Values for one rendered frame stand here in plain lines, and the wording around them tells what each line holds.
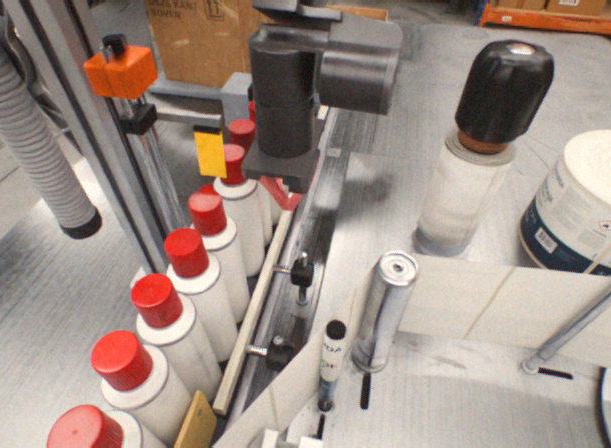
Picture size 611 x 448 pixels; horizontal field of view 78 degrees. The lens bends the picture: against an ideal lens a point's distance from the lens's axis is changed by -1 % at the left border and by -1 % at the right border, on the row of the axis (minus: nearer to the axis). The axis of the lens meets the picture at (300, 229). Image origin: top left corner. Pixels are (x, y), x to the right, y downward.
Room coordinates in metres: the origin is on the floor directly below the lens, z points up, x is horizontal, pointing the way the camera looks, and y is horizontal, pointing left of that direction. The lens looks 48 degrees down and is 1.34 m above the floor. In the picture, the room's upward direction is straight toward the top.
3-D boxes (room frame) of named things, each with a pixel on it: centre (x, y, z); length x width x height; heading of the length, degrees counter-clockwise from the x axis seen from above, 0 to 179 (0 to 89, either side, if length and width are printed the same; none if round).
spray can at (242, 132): (0.39, 0.07, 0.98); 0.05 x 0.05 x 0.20
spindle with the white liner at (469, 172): (0.39, -0.22, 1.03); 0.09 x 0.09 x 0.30
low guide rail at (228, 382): (0.65, -0.03, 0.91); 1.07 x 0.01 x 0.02; 167
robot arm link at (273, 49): (0.33, 0.01, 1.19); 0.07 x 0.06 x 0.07; 73
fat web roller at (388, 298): (0.20, -0.09, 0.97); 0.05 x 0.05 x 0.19
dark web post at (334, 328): (0.14, -0.03, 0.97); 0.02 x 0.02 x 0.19
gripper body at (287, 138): (0.33, 0.02, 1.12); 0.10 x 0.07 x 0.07; 167
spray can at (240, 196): (0.34, 0.08, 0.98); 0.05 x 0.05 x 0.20
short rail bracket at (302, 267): (0.31, 0.00, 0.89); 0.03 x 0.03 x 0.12; 77
